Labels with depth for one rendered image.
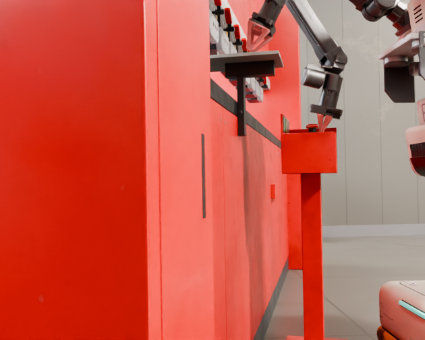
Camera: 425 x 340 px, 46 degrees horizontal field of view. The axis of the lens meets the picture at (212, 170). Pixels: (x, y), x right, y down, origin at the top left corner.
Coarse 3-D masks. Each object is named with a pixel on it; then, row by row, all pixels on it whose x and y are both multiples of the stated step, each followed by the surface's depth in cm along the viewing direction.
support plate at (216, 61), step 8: (216, 56) 143; (224, 56) 143; (232, 56) 142; (240, 56) 142; (248, 56) 142; (256, 56) 142; (264, 56) 142; (272, 56) 142; (280, 56) 144; (216, 64) 151; (224, 64) 151; (280, 64) 153
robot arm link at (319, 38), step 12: (288, 0) 165; (300, 0) 165; (300, 12) 164; (312, 12) 165; (300, 24) 166; (312, 24) 164; (312, 36) 164; (324, 36) 163; (324, 48) 162; (336, 48) 162; (324, 60) 167
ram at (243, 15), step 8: (232, 0) 211; (240, 0) 233; (248, 0) 261; (256, 0) 296; (264, 0) 341; (224, 8) 192; (232, 8) 211; (240, 8) 233; (248, 8) 260; (256, 8) 295; (240, 16) 232; (248, 16) 260; (232, 24) 210; (240, 24) 232; (264, 48) 335; (264, 88) 358
